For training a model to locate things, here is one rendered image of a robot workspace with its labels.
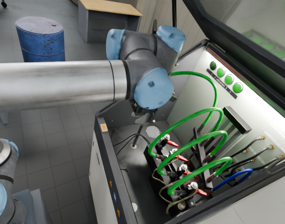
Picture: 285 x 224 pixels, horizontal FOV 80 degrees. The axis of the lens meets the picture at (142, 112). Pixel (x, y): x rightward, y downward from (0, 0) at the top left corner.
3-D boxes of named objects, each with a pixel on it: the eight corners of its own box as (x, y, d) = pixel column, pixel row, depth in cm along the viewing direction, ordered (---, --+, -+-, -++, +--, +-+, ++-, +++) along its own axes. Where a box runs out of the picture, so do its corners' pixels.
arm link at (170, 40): (151, 20, 43) (180, 26, 46) (140, 60, 50) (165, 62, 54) (163, 34, 38) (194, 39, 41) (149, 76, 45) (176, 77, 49)
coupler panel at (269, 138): (219, 163, 87) (265, 124, 66) (224, 162, 88) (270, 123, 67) (237, 189, 79) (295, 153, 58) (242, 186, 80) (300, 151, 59)
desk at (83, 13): (136, 43, 417) (142, 15, 373) (85, 42, 356) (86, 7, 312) (124, 32, 452) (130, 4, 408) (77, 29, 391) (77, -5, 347)
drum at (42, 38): (63, 67, 279) (60, 17, 228) (69, 86, 251) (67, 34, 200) (26, 68, 255) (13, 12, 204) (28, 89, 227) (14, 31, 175)
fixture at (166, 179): (140, 158, 102) (147, 144, 92) (154, 155, 106) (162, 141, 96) (165, 222, 82) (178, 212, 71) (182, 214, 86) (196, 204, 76)
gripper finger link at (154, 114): (143, 116, 64) (149, 98, 58) (147, 115, 65) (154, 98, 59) (148, 126, 61) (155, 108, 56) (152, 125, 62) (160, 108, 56)
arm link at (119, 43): (117, 44, 33) (167, 49, 37) (107, 21, 40) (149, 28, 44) (112, 78, 38) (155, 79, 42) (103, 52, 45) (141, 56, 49)
